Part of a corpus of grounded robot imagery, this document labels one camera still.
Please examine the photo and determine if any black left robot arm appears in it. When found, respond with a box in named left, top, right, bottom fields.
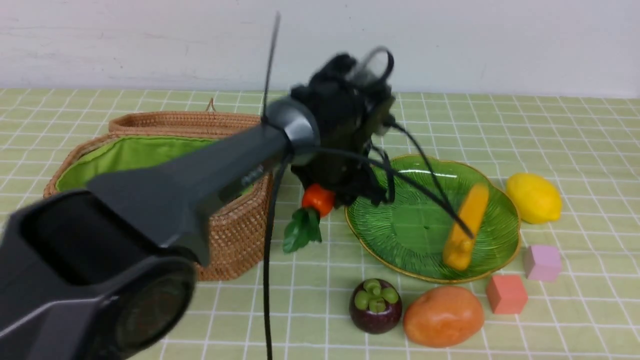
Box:
left=0, top=47, right=394, bottom=360

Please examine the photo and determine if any green leaf-shaped glass plate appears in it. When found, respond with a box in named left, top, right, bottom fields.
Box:
left=345, top=158, right=522, bottom=284

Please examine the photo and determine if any orange toy carrot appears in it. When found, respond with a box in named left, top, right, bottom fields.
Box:
left=282, top=183, right=336, bottom=254

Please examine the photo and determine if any yellow toy lemon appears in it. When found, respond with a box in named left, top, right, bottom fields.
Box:
left=505, top=172, right=563, bottom=224

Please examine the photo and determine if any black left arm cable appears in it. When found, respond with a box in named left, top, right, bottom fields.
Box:
left=260, top=12, right=476, bottom=360

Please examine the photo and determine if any orange-brown toy potato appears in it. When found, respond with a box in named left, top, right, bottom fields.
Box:
left=403, top=285, right=485, bottom=348

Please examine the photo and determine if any pink-red wooden cube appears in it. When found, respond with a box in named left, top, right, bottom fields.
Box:
left=486, top=275, right=529, bottom=315

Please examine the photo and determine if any woven wicker basket lid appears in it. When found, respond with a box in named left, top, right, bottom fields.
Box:
left=109, top=99, right=261, bottom=139

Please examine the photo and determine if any purple toy mangosteen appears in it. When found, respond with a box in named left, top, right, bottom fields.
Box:
left=349, top=278, right=403, bottom=335

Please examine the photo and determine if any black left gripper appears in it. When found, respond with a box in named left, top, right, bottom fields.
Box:
left=290, top=47, right=395, bottom=208

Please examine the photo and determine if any lilac wooden cube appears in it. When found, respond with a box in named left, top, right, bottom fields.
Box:
left=523, top=244, right=563, bottom=283

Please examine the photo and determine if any yellow toy banana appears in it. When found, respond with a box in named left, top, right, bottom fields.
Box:
left=442, top=183, right=490, bottom=271

